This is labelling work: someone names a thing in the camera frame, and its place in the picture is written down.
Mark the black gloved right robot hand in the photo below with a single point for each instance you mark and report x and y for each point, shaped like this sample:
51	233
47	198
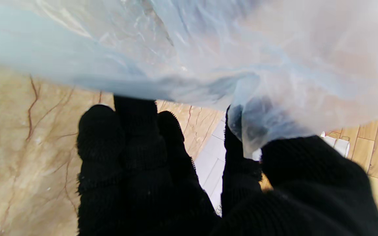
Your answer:
136	183

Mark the clear bubble film sheet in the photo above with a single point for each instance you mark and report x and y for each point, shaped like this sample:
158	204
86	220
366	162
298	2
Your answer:
208	49

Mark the grey lower kitchen cabinets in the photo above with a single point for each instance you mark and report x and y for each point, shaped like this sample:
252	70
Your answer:
208	164

